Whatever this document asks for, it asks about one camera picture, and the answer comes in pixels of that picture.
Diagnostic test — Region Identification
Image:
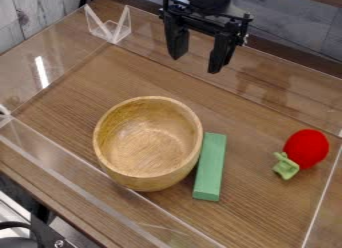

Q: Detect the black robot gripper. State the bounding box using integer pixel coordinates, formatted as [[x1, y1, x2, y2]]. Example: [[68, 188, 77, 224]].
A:
[[160, 0, 254, 74]]

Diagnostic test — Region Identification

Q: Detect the green rectangular block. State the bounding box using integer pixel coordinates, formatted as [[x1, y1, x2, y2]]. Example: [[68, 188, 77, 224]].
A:
[[192, 132, 227, 201]]

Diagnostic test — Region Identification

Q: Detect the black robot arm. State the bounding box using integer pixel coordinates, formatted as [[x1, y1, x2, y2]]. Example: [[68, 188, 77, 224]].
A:
[[159, 0, 254, 74]]

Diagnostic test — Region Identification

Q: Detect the clear acrylic corner bracket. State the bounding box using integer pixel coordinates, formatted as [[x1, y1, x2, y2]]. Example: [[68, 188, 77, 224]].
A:
[[84, 5, 132, 44]]

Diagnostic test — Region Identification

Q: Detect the wooden bowl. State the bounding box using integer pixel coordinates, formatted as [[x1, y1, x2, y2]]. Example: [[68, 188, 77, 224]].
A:
[[92, 96, 203, 192]]

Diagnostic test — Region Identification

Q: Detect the red plush strawberry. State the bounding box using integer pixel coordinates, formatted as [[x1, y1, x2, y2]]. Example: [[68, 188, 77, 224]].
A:
[[272, 129, 330, 180]]

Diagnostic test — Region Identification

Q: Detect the black clamp under table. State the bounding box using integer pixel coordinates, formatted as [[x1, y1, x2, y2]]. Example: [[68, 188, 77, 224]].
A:
[[0, 218, 77, 248]]

